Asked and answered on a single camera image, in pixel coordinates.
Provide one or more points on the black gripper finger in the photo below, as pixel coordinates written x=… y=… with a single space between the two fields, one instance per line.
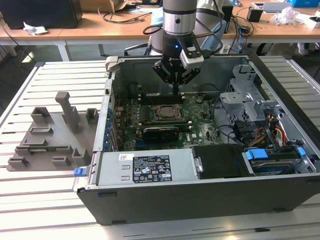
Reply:
x=162 y=73
x=190 y=76

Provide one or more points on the silver CPU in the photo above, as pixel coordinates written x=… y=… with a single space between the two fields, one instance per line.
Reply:
x=167 y=111

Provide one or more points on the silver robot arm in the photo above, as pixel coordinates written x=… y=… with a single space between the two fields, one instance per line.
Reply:
x=178 y=23

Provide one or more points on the CPU socket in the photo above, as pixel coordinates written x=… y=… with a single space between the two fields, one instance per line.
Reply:
x=156 y=120

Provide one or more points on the black RAM slot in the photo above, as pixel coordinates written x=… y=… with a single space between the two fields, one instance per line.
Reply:
x=187 y=120
x=183 y=124
x=162 y=99
x=191 y=127
x=170 y=122
x=162 y=95

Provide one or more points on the round coin battery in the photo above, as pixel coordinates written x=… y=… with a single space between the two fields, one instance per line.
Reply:
x=199 y=100

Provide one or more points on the green motherboard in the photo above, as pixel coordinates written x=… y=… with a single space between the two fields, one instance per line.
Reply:
x=202 y=117

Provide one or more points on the silver drive cage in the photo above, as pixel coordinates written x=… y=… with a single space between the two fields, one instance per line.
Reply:
x=240 y=98

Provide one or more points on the black graphics card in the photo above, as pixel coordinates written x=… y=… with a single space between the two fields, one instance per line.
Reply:
x=160 y=136

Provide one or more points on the blue expansion slot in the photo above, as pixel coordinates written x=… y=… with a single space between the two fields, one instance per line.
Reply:
x=140 y=144

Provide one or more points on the cardboard box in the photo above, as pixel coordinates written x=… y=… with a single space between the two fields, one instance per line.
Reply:
x=100 y=5

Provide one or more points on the small black box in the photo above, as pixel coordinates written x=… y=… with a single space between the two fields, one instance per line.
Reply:
x=255 y=15

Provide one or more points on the black plastic shroud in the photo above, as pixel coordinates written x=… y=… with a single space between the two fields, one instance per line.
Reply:
x=220 y=160

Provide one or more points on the wooden desk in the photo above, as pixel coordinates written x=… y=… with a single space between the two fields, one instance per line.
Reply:
x=275 y=33
x=75 y=32

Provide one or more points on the hard disk blue carrier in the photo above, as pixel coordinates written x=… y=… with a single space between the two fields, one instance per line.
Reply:
x=256 y=154

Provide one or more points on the grey power supply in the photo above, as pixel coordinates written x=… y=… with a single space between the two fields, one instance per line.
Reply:
x=112 y=170

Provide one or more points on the grey laptop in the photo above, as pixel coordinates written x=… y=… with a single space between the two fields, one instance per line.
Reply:
x=277 y=7

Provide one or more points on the crumpled plastic bag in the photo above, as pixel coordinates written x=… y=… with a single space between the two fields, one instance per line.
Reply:
x=285 y=16

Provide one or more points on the grey parts rack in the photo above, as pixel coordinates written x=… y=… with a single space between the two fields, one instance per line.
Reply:
x=57 y=140

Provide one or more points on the black PC case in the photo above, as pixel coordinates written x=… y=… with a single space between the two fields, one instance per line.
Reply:
x=200 y=202

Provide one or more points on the white box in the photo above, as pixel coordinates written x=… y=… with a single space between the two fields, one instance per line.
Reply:
x=306 y=21

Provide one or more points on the blue case latch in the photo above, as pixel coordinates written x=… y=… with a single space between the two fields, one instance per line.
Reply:
x=78 y=172

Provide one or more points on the green RAM stick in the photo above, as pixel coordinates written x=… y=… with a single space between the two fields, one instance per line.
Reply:
x=53 y=148

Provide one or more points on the crumpled white paper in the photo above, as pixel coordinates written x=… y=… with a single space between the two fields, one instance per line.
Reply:
x=35 y=29

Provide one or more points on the blue box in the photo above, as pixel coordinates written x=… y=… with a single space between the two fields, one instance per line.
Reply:
x=307 y=3

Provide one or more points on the black monitor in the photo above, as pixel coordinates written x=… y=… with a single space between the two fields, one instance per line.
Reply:
x=37 y=12

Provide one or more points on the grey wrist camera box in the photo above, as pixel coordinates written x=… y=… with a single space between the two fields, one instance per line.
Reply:
x=192 y=58

